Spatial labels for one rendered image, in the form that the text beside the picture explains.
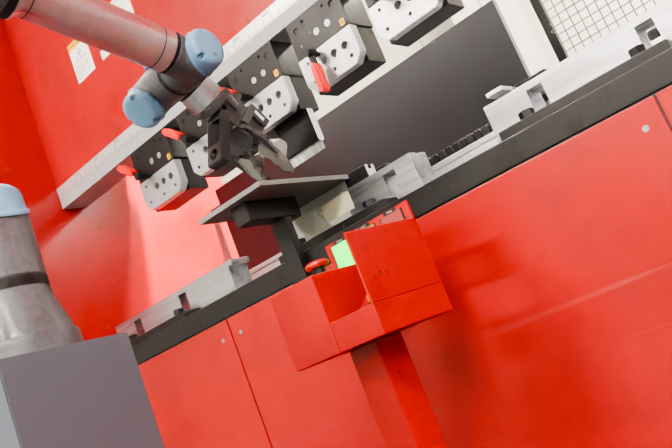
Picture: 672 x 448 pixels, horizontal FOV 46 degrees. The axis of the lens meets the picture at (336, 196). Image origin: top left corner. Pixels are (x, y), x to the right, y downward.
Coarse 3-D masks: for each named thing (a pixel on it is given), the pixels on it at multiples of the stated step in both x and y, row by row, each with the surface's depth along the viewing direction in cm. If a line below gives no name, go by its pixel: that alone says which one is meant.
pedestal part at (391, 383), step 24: (384, 336) 116; (360, 360) 116; (384, 360) 113; (408, 360) 116; (384, 384) 113; (408, 384) 114; (384, 408) 114; (408, 408) 112; (384, 432) 114; (408, 432) 111; (432, 432) 114
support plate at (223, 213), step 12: (264, 180) 141; (276, 180) 143; (288, 180) 146; (300, 180) 148; (312, 180) 151; (324, 180) 154; (336, 180) 157; (252, 192) 142; (264, 192) 145; (276, 192) 148; (288, 192) 152; (300, 192) 156; (312, 192) 159; (324, 192) 163; (228, 204) 145; (300, 204) 165; (216, 216) 148; (228, 216) 152
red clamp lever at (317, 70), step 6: (306, 48) 156; (306, 54) 156; (312, 54) 157; (318, 54) 159; (312, 60) 156; (312, 66) 156; (318, 66) 156; (312, 72) 156; (318, 72) 155; (324, 72) 156; (318, 78) 155; (324, 78) 155; (318, 84) 155; (324, 84) 155; (324, 90) 155
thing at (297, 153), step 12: (300, 120) 168; (312, 120) 166; (288, 132) 170; (300, 132) 168; (312, 132) 166; (288, 144) 171; (300, 144) 168; (312, 144) 167; (288, 156) 171; (300, 156) 170
